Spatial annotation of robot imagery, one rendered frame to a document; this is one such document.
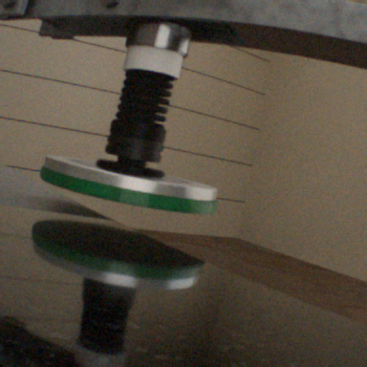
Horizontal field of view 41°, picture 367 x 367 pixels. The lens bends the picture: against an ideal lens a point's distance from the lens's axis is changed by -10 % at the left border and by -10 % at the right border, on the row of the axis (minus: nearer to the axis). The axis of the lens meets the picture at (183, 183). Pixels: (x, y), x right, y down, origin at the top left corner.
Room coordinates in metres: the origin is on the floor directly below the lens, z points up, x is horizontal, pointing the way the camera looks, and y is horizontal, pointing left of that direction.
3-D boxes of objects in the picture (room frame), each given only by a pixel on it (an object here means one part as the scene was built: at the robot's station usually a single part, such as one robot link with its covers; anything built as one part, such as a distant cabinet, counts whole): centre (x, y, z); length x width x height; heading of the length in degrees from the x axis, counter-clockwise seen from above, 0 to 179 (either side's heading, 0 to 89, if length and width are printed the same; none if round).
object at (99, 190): (0.64, 0.07, 0.91); 0.22 x 0.22 x 0.04
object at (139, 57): (0.64, 0.07, 1.06); 0.07 x 0.07 x 0.04
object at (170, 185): (0.64, 0.07, 0.92); 0.21 x 0.21 x 0.01
